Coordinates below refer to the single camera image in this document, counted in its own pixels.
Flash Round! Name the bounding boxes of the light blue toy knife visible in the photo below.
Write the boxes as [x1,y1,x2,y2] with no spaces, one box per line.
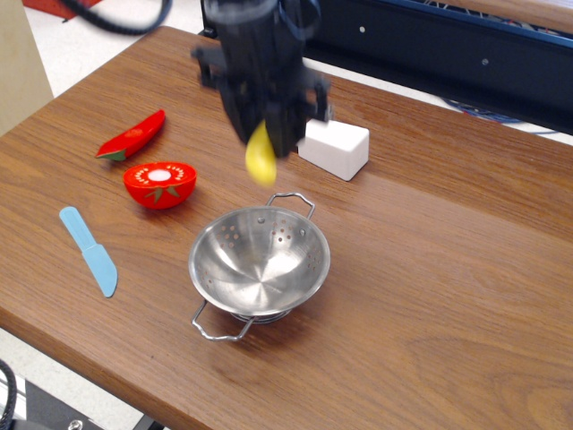
[59,206,118,298]

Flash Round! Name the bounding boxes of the beige cabinet panel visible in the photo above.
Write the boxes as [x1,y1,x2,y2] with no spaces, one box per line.
[1,1,53,134]

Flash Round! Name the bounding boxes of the steel colander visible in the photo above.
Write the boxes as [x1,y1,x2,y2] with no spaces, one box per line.
[188,192,331,342]

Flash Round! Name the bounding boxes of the black base with screw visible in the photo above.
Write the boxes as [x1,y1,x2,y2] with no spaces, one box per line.
[17,380,167,430]

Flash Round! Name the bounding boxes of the red toy chili pepper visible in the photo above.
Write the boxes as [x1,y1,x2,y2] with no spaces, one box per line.
[95,109,166,161]

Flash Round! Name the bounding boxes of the white salt shaker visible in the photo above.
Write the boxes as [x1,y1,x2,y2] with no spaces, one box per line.
[297,119,370,181]

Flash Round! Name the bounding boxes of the black braided cable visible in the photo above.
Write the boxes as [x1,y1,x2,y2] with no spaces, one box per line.
[0,0,174,426]

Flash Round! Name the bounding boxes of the black metal frame rail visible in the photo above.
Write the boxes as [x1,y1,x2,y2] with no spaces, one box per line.
[200,0,573,135]

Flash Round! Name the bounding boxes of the yellow toy banana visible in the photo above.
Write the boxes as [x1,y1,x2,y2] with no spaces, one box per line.
[245,121,277,186]

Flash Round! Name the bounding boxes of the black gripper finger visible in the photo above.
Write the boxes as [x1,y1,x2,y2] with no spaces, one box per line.
[266,98,307,158]
[221,89,266,144]

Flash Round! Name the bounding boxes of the red box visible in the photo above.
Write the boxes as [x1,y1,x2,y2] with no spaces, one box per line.
[22,0,76,20]

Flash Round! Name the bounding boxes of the red toy tomato half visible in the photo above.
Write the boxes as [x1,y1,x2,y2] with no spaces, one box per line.
[123,161,197,210]

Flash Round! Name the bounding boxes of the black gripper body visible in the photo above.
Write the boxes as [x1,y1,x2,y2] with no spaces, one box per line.
[190,0,336,126]

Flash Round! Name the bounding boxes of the blue cables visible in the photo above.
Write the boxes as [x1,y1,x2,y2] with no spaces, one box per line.
[440,97,573,138]

